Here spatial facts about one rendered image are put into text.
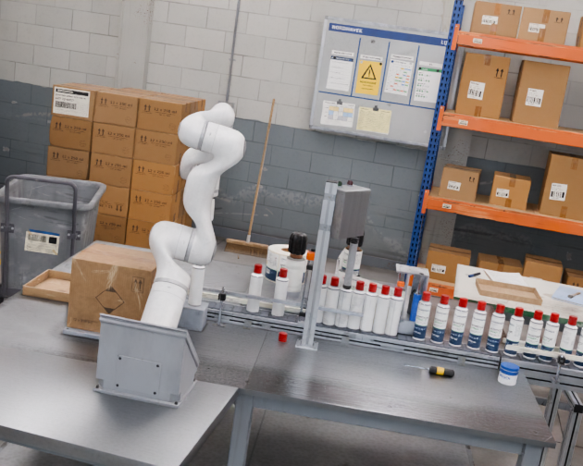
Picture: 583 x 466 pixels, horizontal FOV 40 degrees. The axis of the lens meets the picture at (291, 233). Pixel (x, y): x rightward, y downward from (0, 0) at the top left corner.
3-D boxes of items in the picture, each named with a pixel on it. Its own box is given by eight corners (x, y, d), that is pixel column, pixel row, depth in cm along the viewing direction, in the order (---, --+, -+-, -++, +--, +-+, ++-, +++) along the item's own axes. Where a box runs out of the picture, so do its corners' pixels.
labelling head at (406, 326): (417, 325, 344) (427, 269, 338) (418, 337, 331) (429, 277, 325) (385, 321, 345) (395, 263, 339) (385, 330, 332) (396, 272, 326)
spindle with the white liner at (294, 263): (301, 295, 364) (310, 232, 357) (299, 300, 355) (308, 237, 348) (281, 292, 364) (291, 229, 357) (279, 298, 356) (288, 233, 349)
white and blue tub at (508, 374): (516, 386, 306) (520, 370, 305) (499, 384, 307) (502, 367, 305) (514, 380, 313) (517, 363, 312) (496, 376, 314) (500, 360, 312)
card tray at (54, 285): (113, 288, 351) (114, 280, 351) (93, 306, 326) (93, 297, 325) (47, 277, 354) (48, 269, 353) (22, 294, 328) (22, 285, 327)
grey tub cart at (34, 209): (14, 276, 598) (21, 151, 576) (99, 285, 606) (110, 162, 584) (-19, 317, 513) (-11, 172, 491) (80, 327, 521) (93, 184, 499)
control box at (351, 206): (364, 236, 317) (371, 189, 313) (338, 239, 304) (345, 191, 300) (343, 229, 323) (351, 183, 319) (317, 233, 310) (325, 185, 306)
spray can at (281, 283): (284, 314, 335) (291, 267, 330) (282, 318, 330) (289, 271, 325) (271, 312, 335) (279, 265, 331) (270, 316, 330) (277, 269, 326)
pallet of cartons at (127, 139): (195, 249, 745) (212, 100, 713) (170, 272, 665) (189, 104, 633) (72, 227, 756) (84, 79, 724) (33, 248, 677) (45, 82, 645)
